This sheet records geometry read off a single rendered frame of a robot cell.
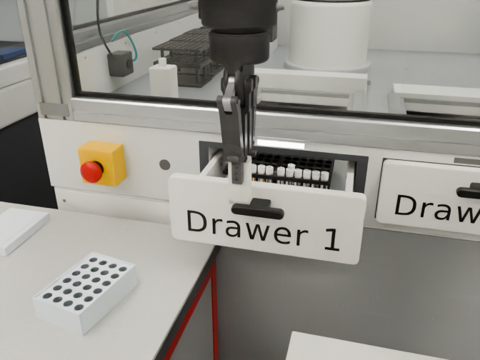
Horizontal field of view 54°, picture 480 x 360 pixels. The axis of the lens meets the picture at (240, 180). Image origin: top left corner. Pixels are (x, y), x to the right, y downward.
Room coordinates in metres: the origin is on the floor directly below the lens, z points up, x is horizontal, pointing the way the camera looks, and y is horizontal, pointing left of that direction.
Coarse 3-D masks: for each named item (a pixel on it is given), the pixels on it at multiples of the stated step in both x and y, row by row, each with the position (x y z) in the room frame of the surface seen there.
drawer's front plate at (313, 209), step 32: (192, 192) 0.63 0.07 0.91; (224, 192) 0.61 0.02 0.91; (256, 192) 0.60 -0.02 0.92; (288, 192) 0.59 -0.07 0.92; (320, 192) 0.58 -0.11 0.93; (352, 192) 0.58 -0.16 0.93; (192, 224) 0.63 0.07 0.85; (224, 224) 0.61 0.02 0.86; (288, 224) 0.59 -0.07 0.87; (320, 224) 0.58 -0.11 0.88; (352, 224) 0.57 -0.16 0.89; (320, 256) 0.58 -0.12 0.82; (352, 256) 0.57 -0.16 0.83
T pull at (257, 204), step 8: (256, 200) 0.59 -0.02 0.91; (264, 200) 0.59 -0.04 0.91; (232, 208) 0.57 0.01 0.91; (240, 208) 0.57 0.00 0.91; (248, 208) 0.57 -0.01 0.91; (256, 208) 0.57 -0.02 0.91; (264, 208) 0.57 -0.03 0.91; (272, 208) 0.57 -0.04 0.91; (256, 216) 0.56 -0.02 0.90; (264, 216) 0.56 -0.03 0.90; (272, 216) 0.56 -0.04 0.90; (280, 216) 0.56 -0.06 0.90
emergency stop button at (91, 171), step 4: (84, 164) 0.76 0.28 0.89; (88, 164) 0.76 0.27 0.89; (92, 164) 0.76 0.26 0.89; (96, 164) 0.76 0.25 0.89; (80, 168) 0.77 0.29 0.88; (84, 168) 0.76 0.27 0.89; (88, 168) 0.76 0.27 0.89; (92, 168) 0.76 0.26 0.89; (96, 168) 0.76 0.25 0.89; (100, 168) 0.76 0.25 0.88; (80, 172) 0.77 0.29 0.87; (84, 172) 0.76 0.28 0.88; (88, 172) 0.76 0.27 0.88; (92, 172) 0.75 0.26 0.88; (96, 172) 0.75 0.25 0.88; (100, 172) 0.76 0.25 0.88; (84, 176) 0.76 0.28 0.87; (88, 176) 0.76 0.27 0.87; (92, 176) 0.75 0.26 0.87; (96, 176) 0.75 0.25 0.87; (100, 176) 0.76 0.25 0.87; (88, 180) 0.76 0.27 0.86; (92, 180) 0.76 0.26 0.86; (96, 180) 0.76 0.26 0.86
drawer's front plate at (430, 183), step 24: (384, 168) 0.69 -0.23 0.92; (408, 168) 0.68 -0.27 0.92; (432, 168) 0.67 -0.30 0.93; (456, 168) 0.67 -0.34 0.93; (384, 192) 0.68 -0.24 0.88; (408, 192) 0.68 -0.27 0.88; (432, 192) 0.67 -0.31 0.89; (384, 216) 0.68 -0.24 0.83; (408, 216) 0.67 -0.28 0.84; (432, 216) 0.66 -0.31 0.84; (456, 216) 0.66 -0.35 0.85
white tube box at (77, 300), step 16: (96, 256) 0.62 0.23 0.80; (80, 272) 0.58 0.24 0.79; (96, 272) 0.58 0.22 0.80; (112, 272) 0.58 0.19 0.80; (128, 272) 0.58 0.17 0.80; (48, 288) 0.54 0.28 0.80; (64, 288) 0.54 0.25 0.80; (80, 288) 0.54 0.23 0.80; (96, 288) 0.54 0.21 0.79; (112, 288) 0.54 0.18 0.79; (128, 288) 0.57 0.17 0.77; (48, 304) 0.51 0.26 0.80; (64, 304) 0.51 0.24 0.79; (80, 304) 0.51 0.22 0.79; (96, 304) 0.51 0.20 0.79; (112, 304) 0.54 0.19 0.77; (48, 320) 0.51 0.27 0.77; (64, 320) 0.49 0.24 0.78; (80, 320) 0.48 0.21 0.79; (96, 320) 0.51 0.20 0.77
